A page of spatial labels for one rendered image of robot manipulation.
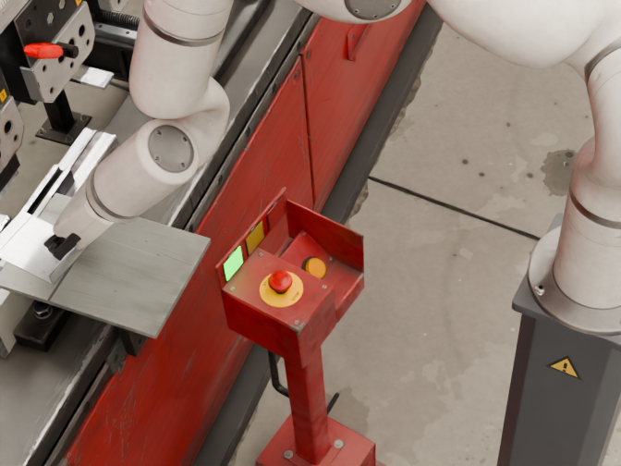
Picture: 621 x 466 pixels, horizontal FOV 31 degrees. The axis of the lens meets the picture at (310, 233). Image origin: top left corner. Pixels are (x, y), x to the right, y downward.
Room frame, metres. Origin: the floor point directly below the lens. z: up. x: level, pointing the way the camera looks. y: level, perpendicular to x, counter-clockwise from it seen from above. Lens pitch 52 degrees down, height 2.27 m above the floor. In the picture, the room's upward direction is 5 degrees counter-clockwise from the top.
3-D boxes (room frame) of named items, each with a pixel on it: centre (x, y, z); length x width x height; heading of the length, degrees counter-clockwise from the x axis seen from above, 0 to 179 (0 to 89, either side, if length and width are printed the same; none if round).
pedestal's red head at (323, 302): (1.11, 0.04, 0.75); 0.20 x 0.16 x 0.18; 142
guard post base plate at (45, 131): (2.26, 0.67, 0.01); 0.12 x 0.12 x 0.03; 64
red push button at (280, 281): (1.07, 0.06, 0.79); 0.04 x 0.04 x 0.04
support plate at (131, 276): (0.99, 0.30, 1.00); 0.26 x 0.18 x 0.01; 64
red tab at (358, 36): (1.91, -0.16, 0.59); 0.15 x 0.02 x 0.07; 154
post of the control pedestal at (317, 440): (1.11, 0.04, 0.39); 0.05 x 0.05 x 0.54; 52
